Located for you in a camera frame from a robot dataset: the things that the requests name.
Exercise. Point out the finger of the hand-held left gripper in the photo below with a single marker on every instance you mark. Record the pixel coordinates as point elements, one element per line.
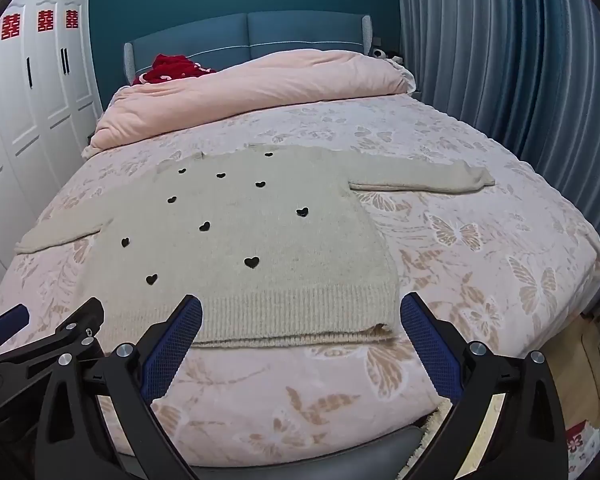
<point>10,321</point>
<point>80,322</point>

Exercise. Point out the red cloth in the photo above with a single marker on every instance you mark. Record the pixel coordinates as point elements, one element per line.
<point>172,67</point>

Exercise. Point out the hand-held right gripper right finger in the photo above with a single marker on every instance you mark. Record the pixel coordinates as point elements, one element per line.
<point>430,350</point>

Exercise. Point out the blue grey curtain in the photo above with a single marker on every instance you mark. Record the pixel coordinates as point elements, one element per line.
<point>505,60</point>

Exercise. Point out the red floral floor mat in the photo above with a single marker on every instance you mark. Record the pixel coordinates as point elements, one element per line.
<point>580,442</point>

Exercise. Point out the white fluffy rug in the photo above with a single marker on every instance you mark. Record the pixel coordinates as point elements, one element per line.
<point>432,427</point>

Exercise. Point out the pink duvet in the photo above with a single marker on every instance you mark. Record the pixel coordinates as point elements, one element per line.
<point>280,85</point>

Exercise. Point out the blue upholstered headboard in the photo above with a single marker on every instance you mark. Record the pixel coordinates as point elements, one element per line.
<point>260,35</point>

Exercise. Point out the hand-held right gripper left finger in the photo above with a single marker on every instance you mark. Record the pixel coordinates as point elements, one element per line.
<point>172,350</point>

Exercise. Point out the red paper decoration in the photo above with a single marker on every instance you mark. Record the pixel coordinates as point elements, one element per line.
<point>11,25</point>
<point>45,20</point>
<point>71,18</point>

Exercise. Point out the pink butterfly print blanket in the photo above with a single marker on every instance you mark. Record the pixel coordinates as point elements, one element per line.
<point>480,270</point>

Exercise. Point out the beige sweater with black hearts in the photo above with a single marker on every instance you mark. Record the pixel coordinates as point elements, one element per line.
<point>230,240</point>

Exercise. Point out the white wardrobe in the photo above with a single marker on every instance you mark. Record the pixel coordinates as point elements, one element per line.
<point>25,135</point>

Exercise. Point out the black and white plush toy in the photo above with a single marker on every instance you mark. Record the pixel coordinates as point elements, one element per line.
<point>382,54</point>

